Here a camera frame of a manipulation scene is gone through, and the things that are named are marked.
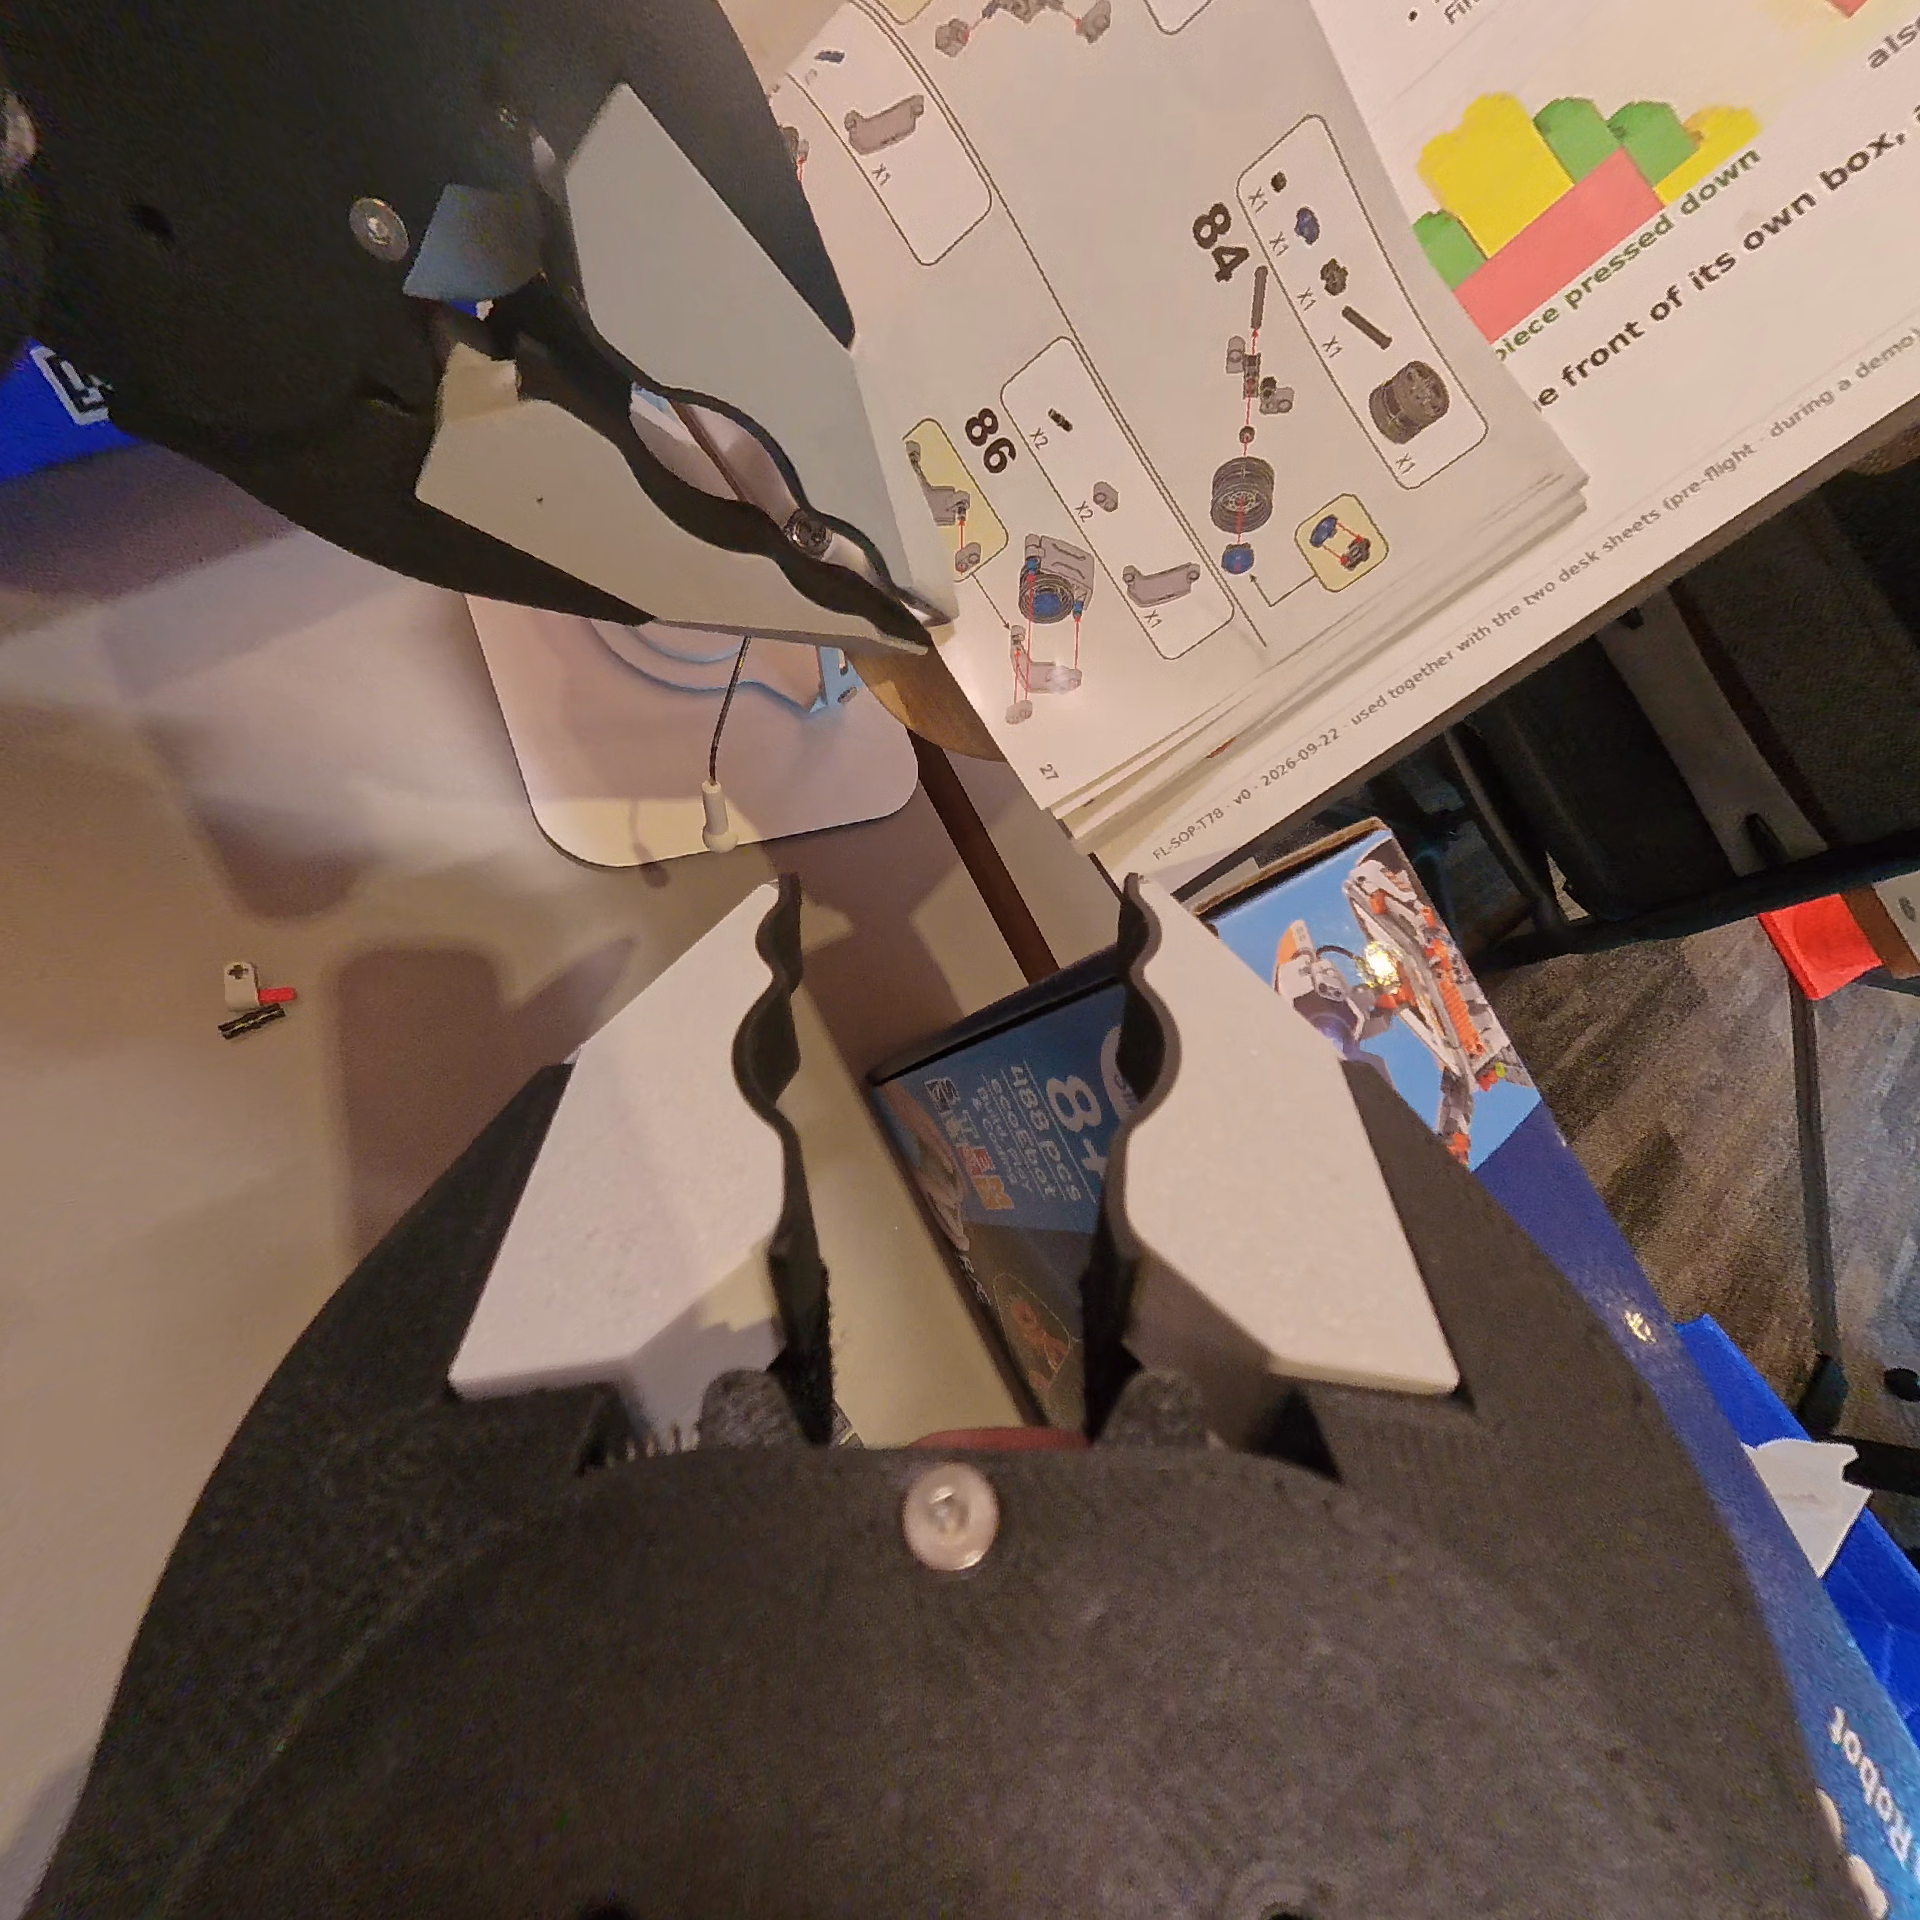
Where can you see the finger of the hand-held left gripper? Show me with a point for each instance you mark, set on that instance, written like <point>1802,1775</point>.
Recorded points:
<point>541,481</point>
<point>721,287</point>

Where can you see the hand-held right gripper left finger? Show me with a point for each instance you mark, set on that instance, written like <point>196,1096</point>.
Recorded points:
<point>632,1200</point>

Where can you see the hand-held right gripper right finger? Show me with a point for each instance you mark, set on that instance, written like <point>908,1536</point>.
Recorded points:
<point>1290,1200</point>

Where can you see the robot kit box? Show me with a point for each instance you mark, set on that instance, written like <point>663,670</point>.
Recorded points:
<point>1050,1140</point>

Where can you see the blue bin with white tag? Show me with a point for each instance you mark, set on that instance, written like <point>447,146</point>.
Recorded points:
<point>29,421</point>

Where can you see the white tablet stand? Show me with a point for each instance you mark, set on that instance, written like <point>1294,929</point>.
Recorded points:
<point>601,752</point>

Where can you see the small grey red-pinned brick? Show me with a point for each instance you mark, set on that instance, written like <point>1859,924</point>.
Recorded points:
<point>241,987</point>

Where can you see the orange floor cone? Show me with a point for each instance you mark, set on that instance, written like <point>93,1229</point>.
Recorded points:
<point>1831,945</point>

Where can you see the black office chair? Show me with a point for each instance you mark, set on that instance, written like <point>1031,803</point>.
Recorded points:
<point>1725,674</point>

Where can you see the blue plastic bin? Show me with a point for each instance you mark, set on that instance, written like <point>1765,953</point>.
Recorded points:
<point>1876,1591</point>

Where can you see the large white instruction sheet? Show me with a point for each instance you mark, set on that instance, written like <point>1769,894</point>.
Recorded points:
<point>1650,347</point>

